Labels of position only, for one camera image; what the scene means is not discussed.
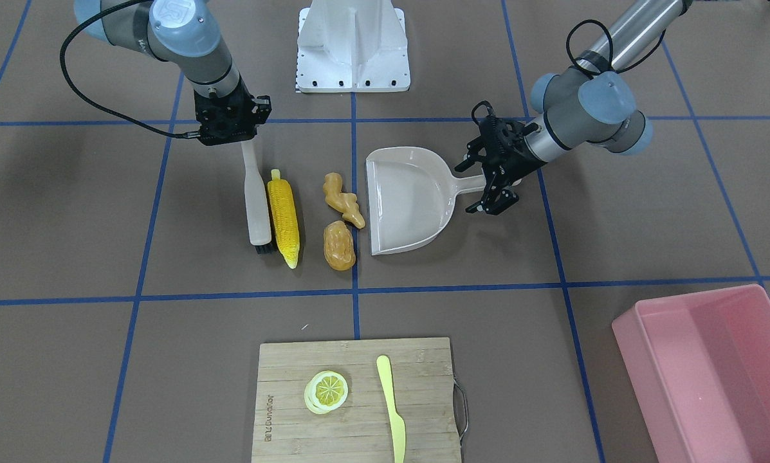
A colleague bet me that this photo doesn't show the brown toy potato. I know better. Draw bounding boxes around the brown toy potato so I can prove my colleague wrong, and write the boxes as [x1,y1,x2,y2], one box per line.
[323,221,356,271]

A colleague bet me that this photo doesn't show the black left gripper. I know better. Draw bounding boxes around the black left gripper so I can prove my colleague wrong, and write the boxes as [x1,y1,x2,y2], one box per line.
[454,102,545,215]

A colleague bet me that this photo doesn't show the pink plastic bin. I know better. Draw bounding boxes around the pink plastic bin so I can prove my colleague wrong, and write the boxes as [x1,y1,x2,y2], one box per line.
[612,284,770,462]

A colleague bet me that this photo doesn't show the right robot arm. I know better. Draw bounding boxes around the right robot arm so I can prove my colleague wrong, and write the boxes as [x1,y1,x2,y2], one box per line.
[59,1,272,146]

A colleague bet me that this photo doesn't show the yellow toy corn cob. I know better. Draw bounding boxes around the yellow toy corn cob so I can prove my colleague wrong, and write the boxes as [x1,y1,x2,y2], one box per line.
[267,169,300,269]

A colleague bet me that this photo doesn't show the tan toy ginger root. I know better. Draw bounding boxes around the tan toy ginger root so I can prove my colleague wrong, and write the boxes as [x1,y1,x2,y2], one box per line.
[322,172,366,229]

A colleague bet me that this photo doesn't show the beige plastic dustpan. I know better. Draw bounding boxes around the beige plastic dustpan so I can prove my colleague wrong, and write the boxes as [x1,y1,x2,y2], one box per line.
[366,147,486,255]

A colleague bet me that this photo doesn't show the wooden cutting board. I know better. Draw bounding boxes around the wooden cutting board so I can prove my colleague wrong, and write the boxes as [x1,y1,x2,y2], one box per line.
[250,337,462,462]

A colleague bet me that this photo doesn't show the white hand brush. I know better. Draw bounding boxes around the white hand brush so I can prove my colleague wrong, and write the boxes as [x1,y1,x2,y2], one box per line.
[241,140,274,255]

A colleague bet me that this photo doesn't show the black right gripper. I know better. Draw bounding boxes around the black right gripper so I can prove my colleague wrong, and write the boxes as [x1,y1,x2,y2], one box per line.
[196,90,272,146]

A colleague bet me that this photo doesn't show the yellow toy knife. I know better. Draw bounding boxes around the yellow toy knife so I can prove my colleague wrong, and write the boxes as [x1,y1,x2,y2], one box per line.
[376,355,407,462]

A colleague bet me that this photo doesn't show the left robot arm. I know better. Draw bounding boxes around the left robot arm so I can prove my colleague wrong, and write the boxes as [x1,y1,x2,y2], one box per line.
[455,1,692,215]

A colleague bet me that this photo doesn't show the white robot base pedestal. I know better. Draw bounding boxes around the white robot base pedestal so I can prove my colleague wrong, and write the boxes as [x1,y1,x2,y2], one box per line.
[295,1,411,93]

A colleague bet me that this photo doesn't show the yellow toy lemon slice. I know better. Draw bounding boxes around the yellow toy lemon slice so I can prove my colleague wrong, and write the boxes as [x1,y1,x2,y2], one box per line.
[303,371,349,414]

